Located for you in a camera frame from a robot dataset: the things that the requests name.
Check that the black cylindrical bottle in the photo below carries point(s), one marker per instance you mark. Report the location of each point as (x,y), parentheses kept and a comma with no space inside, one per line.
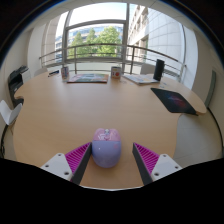
(159,70)

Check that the light open magazine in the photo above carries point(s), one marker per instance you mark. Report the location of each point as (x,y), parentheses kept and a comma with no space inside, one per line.
(140,79)

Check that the black printed mouse pad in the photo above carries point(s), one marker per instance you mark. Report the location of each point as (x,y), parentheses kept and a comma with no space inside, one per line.
(173,101)

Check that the grey door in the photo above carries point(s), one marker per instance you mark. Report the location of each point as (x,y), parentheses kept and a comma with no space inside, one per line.
(210,88)

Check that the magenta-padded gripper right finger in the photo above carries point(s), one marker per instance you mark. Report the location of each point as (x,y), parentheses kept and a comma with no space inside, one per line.
(164,165)

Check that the pink and lilac computer mouse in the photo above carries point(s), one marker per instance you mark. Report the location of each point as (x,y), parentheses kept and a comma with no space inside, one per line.
(106,150)

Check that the white chair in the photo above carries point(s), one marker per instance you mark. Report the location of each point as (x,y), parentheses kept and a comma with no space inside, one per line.
(40,71)
(9,113)
(147,68)

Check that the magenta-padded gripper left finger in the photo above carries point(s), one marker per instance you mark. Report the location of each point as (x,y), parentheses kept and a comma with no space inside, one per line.
(58,164)

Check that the small printed cup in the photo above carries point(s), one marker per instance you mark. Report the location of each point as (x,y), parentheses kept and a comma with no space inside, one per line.
(65,73)

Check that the dark red magazine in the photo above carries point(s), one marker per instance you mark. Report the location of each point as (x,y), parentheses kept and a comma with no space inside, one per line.
(88,78)

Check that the grey metal balcony railing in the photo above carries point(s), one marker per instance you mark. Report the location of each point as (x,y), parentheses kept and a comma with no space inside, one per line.
(100,46)

